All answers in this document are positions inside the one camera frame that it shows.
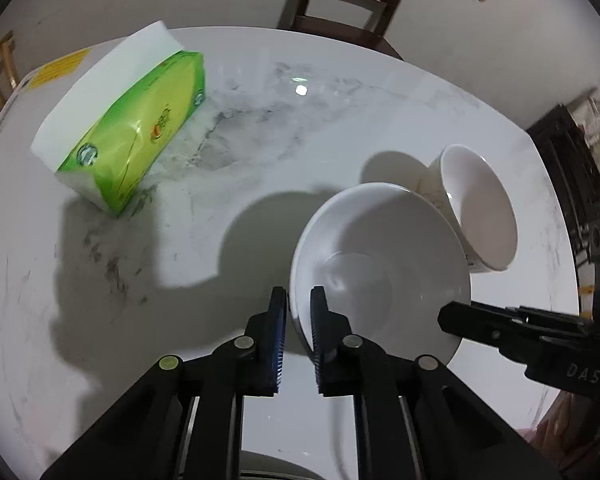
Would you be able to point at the white ribbed bowl yellow label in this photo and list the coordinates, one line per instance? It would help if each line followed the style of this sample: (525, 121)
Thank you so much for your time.
(480, 205)

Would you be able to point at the pile of papers and bags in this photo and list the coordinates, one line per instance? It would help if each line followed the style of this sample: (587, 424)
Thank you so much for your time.
(597, 120)

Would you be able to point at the white bowl with blue cartoon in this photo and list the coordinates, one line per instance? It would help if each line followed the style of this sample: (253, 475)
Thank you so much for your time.
(380, 270)

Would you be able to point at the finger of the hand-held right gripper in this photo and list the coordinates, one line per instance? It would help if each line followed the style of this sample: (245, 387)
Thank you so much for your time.
(480, 327)

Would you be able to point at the green tissue pack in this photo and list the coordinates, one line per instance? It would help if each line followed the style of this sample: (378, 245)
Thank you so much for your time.
(130, 125)

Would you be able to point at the dark wooden cabinet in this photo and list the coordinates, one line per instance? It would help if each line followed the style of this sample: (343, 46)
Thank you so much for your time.
(565, 160)

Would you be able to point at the yellow sticker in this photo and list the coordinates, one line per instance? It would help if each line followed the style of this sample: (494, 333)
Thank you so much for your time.
(55, 67)

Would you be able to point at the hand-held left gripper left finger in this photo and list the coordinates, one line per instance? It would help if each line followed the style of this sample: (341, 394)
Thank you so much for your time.
(279, 340)

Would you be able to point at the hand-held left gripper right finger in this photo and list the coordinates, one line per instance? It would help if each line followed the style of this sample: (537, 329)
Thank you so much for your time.
(317, 341)

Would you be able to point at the dark wooden chair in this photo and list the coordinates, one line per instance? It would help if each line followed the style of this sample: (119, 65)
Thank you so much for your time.
(350, 5)

